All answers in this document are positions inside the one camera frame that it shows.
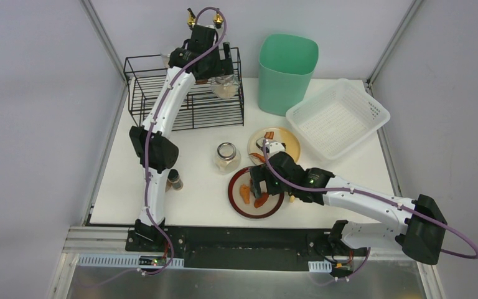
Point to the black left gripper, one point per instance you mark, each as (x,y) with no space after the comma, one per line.
(226,60)

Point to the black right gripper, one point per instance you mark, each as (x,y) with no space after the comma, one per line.
(259,177)

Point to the glass rice jar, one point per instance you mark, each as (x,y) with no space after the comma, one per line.
(225,87)
(227,157)

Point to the glass oil bottle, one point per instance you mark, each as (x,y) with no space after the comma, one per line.
(191,21)
(218,20)

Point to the silver lid bead jar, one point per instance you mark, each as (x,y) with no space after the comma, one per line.
(165,56)

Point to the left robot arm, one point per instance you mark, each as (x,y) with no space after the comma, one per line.
(156,152)

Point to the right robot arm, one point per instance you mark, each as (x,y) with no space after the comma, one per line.
(414,226)

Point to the orange fried nugget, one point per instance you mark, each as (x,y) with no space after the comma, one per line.
(245,193)

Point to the red rimmed plate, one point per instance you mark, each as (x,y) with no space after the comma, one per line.
(272,205)

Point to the brown fried piece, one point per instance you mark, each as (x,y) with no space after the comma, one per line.
(259,202)

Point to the fried chicken wing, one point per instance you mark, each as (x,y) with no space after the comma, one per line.
(258,156)

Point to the sushi roll piece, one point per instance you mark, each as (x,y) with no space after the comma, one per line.
(260,142)

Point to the small orange food piece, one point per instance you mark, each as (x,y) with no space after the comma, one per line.
(269,135)

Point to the cream floral plate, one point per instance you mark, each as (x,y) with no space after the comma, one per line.
(282,135)

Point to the green trash bin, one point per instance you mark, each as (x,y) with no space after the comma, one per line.
(286,65)

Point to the black cap spice jar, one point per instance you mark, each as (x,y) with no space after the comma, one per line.
(174,180)

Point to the pink cap spice jar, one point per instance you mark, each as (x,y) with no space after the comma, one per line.
(168,185)

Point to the white plastic basket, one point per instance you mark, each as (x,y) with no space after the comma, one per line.
(337,118)

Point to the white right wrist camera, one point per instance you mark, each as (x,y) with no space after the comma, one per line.
(272,147)

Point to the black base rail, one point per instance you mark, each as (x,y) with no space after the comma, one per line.
(255,248)

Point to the black wire rack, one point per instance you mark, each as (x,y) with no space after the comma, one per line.
(202,108)

